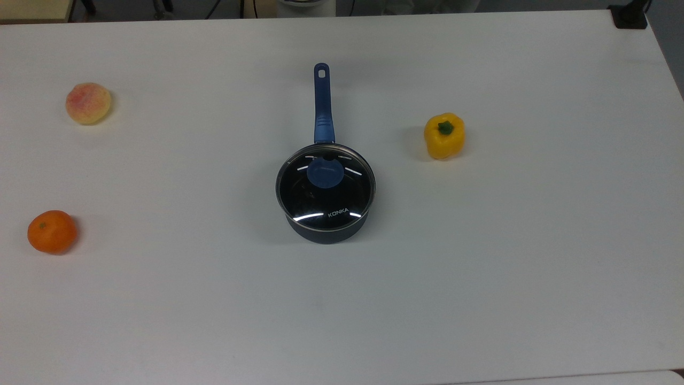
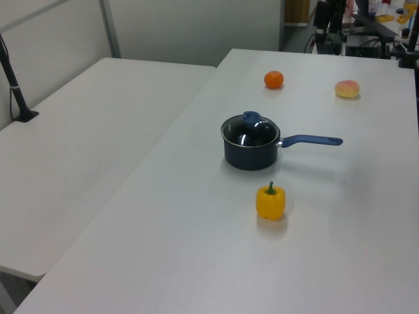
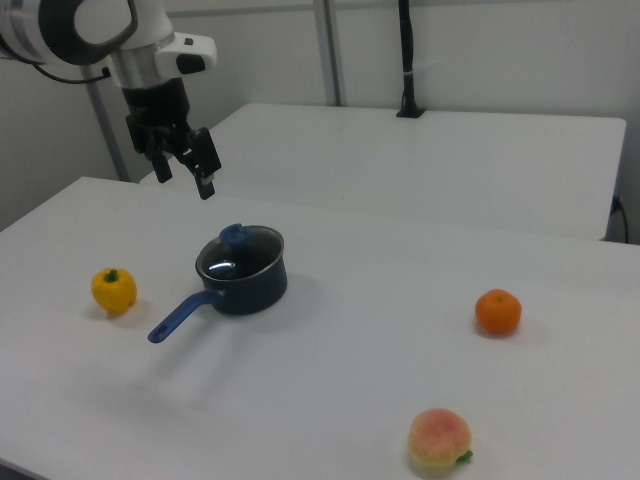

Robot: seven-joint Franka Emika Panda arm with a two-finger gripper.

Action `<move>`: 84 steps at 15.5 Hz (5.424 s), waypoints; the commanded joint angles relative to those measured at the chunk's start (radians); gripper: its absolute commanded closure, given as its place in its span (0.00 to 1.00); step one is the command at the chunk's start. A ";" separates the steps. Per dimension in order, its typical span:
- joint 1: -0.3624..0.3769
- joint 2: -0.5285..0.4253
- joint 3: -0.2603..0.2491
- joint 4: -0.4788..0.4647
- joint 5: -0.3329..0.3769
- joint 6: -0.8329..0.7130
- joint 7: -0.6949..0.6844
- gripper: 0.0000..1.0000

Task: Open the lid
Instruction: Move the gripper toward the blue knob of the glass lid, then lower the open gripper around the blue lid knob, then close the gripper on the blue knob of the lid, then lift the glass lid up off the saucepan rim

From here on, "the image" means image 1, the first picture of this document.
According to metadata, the black table clamp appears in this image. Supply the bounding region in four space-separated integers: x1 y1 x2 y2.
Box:
608 0 652 29

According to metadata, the glass lid with blue knob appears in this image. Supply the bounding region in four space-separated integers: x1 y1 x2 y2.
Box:
276 143 376 225

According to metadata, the yellow bell pepper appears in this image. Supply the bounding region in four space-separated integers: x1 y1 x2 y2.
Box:
424 112 466 160

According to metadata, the orange mandarin fruit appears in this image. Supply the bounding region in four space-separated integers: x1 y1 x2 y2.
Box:
27 210 78 255

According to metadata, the pink yellow peach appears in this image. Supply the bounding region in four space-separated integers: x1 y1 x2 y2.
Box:
65 82 112 126

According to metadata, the wooden furniture edge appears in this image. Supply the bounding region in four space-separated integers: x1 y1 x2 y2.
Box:
0 0 75 24

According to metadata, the dark blue saucepan with handle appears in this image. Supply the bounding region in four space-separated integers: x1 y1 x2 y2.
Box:
276 63 376 245

